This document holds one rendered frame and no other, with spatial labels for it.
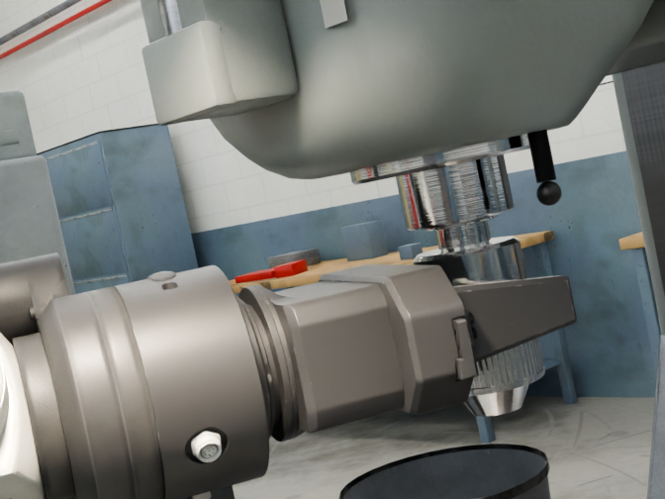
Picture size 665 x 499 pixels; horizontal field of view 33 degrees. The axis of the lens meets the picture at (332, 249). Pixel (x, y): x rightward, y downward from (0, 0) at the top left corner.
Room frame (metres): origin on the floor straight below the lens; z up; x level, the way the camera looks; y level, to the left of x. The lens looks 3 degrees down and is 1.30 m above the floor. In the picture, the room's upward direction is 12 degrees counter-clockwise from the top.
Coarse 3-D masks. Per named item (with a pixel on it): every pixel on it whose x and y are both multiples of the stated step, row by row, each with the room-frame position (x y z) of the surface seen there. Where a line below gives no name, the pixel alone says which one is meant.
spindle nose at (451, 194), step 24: (456, 168) 0.46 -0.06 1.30; (480, 168) 0.46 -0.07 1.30; (504, 168) 0.48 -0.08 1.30; (408, 192) 0.47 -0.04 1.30; (432, 192) 0.46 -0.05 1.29; (456, 192) 0.46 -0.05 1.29; (480, 192) 0.46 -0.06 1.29; (504, 192) 0.47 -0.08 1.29; (408, 216) 0.48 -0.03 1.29; (432, 216) 0.47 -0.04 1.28; (456, 216) 0.46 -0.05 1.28; (480, 216) 0.46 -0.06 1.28
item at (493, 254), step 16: (496, 240) 0.48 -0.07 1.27; (512, 240) 0.47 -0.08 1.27; (416, 256) 0.49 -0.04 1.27; (432, 256) 0.47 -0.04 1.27; (448, 256) 0.46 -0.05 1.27; (464, 256) 0.46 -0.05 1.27; (480, 256) 0.46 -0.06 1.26; (496, 256) 0.46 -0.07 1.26; (512, 256) 0.47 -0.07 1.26; (448, 272) 0.47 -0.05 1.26; (464, 272) 0.46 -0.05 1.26
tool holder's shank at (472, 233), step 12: (492, 216) 0.48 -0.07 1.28; (432, 228) 0.48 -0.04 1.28; (444, 228) 0.47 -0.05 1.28; (456, 228) 0.47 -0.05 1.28; (468, 228) 0.47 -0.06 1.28; (480, 228) 0.48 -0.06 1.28; (444, 240) 0.48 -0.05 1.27; (456, 240) 0.47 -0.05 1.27; (468, 240) 0.47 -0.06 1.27; (480, 240) 0.48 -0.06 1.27
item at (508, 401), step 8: (504, 392) 0.47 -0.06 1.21; (512, 392) 0.47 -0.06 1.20; (520, 392) 0.47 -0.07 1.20; (472, 400) 0.48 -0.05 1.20; (480, 400) 0.47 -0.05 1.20; (488, 400) 0.47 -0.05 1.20; (496, 400) 0.47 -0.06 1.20; (504, 400) 0.47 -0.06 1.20; (512, 400) 0.47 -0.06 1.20; (520, 400) 0.48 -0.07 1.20; (472, 408) 0.48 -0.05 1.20; (480, 408) 0.48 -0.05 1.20; (488, 408) 0.47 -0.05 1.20; (496, 408) 0.47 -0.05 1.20; (504, 408) 0.47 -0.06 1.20; (512, 408) 0.48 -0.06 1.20; (480, 416) 0.48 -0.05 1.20
